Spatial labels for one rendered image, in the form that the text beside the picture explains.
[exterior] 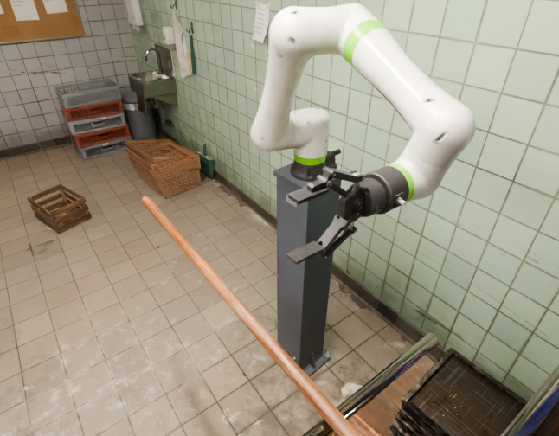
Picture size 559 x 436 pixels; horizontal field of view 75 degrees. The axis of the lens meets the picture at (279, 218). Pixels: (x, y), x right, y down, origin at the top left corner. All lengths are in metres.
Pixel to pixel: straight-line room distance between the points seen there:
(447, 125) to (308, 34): 0.42
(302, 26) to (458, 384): 1.13
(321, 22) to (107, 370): 2.07
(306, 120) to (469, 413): 1.04
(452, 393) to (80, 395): 1.83
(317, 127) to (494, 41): 0.73
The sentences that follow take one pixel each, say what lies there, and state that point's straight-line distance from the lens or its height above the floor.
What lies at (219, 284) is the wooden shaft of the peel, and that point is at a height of 1.20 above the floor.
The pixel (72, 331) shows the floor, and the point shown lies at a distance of 2.71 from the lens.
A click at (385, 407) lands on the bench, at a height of 0.58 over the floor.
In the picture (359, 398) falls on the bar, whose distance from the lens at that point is 0.83.
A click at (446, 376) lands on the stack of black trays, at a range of 1.38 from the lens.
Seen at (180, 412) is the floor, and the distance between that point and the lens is 2.18.
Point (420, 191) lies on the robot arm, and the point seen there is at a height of 1.48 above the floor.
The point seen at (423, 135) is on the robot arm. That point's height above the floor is 1.60.
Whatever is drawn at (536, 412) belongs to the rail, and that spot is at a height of 1.43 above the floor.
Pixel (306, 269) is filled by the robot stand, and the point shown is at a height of 0.79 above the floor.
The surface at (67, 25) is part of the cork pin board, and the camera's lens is 5.14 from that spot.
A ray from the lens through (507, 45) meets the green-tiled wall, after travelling 1.65.
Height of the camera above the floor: 1.88
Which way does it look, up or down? 35 degrees down
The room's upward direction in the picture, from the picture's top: straight up
